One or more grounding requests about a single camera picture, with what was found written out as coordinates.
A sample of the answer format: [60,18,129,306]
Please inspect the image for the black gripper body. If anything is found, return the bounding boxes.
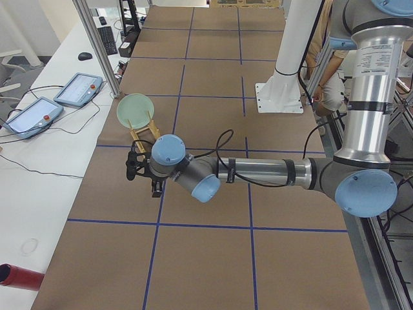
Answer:
[151,176,165,191]

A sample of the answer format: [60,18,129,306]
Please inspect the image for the pale green plate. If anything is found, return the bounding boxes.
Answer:
[116,94,154,129]

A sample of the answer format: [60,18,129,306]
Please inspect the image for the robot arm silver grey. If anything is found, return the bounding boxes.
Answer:
[145,1,412,218]

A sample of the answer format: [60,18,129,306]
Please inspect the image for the wooden dish rack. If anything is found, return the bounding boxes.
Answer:
[127,111,161,152]

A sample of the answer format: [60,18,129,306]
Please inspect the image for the brown paper table cover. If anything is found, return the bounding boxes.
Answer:
[33,6,369,309]

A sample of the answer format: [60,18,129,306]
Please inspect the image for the teach pendant far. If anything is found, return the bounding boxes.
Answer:
[54,72,103,107]

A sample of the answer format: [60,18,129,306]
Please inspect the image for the teach pendant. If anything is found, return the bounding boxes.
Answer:
[3,97,64,139]
[54,72,103,107]

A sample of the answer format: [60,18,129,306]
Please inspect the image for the teach pendant near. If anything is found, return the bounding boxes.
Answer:
[3,97,64,139]

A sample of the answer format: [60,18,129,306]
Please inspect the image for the black computer mouse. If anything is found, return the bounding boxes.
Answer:
[77,52,93,61]

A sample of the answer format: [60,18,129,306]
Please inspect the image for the black keyboard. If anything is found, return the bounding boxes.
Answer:
[97,26,117,56]

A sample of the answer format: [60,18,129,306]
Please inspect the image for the red cylinder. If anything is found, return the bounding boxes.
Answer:
[1,263,45,291]

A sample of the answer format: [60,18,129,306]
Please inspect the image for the seated person beige clothes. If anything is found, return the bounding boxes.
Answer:
[305,1,348,118]

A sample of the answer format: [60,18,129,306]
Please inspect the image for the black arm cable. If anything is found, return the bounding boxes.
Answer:
[190,112,348,188]

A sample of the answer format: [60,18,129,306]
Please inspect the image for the aluminium frame post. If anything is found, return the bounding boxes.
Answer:
[72,0,121,98]

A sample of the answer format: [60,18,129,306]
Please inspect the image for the white pedestal column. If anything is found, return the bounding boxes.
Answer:
[256,0,323,114]

